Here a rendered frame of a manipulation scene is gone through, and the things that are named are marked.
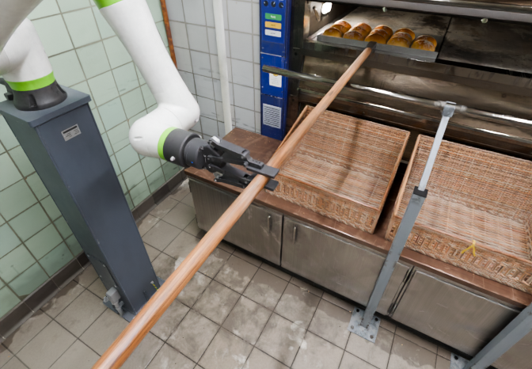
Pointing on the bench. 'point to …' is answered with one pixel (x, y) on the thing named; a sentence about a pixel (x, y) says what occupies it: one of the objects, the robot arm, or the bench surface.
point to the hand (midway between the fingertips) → (263, 176)
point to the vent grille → (271, 116)
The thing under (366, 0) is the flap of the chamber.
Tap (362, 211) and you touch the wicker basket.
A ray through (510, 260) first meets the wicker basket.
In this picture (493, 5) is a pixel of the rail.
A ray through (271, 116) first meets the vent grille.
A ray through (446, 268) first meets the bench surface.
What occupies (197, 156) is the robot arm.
